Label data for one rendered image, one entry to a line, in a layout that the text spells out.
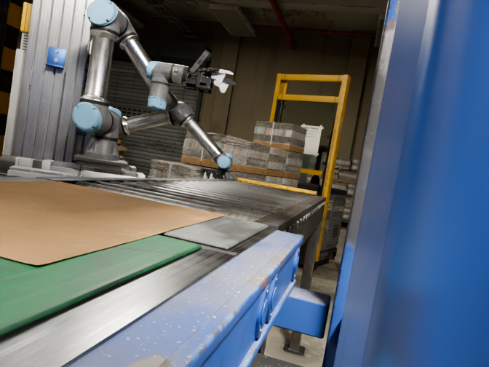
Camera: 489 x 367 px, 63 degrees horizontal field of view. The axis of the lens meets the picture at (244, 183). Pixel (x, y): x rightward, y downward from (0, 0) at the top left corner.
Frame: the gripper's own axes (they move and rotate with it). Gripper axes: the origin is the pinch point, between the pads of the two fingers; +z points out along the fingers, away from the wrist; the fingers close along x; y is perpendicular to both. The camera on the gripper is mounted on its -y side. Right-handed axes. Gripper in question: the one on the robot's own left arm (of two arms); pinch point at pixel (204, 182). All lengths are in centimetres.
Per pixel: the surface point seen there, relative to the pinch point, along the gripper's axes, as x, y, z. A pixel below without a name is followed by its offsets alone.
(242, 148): -2, 23, -67
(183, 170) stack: -23.8, 3.5, -24.1
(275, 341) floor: 50, -77, -8
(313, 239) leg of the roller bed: 61, -18, -2
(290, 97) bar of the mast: 2, 85, -195
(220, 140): -13, 25, -50
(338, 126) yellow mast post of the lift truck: 53, 61, -177
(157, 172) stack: -45, -1, -31
